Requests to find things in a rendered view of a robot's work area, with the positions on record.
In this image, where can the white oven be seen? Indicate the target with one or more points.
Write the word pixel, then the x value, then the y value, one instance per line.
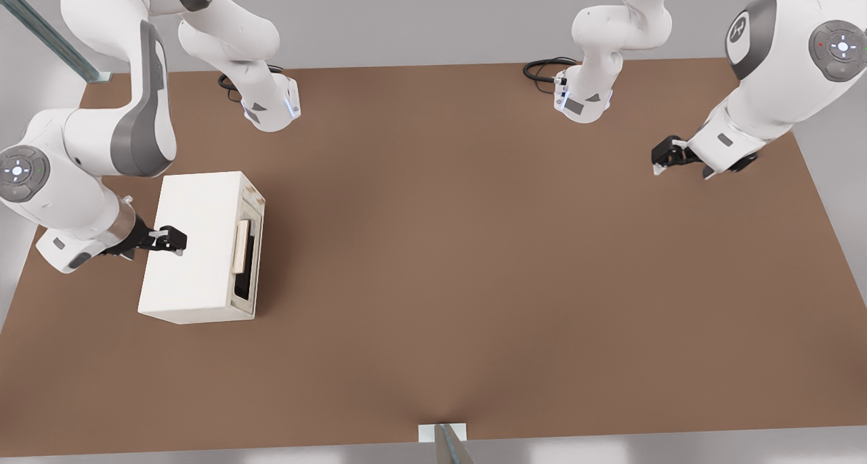
pixel 196 254

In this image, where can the silver frame post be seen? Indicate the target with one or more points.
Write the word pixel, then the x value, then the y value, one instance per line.
pixel 447 444
pixel 47 34

